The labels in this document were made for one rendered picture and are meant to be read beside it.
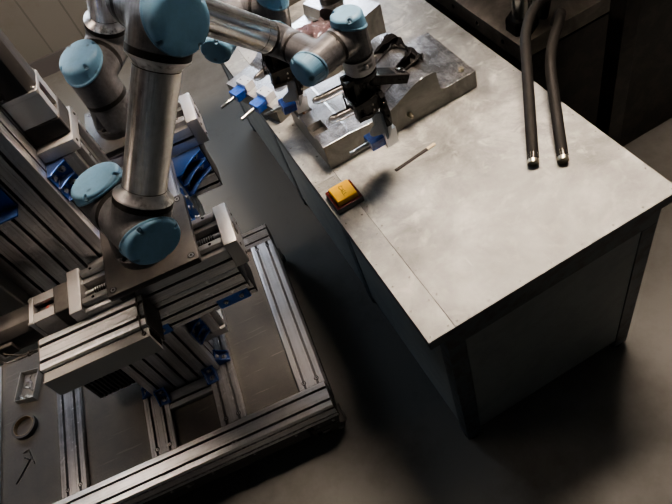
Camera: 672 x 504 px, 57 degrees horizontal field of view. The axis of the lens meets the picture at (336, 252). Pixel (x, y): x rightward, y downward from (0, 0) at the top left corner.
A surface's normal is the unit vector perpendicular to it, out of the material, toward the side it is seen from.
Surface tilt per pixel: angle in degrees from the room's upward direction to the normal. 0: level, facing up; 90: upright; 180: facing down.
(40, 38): 90
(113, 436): 0
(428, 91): 90
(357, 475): 0
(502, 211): 0
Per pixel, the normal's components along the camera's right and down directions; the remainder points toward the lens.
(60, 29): 0.33, 0.71
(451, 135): -0.25, -0.57
